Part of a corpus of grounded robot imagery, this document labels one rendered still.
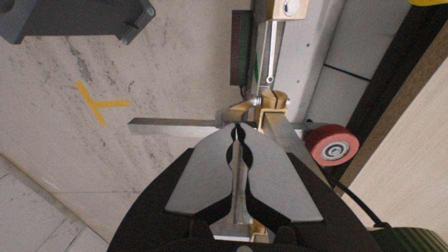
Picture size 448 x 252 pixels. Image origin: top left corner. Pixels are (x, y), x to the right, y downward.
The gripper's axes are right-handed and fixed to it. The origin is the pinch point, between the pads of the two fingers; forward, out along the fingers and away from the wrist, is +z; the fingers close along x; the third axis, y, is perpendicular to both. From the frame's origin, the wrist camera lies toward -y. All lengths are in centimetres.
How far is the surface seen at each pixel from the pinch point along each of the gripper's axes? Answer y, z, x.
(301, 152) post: 5.9, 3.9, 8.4
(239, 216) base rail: 78, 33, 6
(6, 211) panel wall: 167, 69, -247
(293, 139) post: 5.8, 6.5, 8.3
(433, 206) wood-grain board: 27, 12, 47
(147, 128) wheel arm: 11.1, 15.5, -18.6
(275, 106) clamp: 4.7, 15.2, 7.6
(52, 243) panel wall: 244, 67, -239
